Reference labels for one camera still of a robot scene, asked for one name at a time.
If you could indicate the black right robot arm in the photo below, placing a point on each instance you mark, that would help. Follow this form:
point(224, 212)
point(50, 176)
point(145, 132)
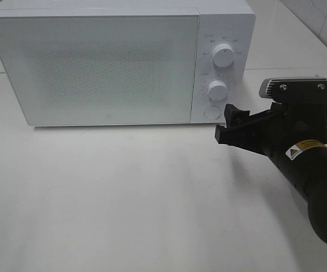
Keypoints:
point(310, 181)

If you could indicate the white microwave door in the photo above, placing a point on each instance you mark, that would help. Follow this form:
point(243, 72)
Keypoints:
point(101, 71)

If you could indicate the white microwave oven body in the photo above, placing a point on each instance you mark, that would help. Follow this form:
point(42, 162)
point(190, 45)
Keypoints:
point(218, 22)

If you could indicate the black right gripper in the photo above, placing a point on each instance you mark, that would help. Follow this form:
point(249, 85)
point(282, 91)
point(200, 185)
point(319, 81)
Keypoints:
point(285, 133)

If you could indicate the white round knob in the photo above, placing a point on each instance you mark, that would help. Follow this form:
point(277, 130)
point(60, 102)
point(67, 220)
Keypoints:
point(223, 54)
point(217, 90)

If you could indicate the lower white round knob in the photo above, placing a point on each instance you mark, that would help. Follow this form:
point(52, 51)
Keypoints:
point(217, 90)

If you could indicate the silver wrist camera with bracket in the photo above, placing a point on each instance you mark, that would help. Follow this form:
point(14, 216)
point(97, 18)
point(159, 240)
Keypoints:
point(295, 90)

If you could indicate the upper white round knob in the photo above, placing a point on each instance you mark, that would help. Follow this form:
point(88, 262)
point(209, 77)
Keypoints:
point(223, 54)

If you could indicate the round white door button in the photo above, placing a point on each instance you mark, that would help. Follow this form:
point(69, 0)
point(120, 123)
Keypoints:
point(212, 112)

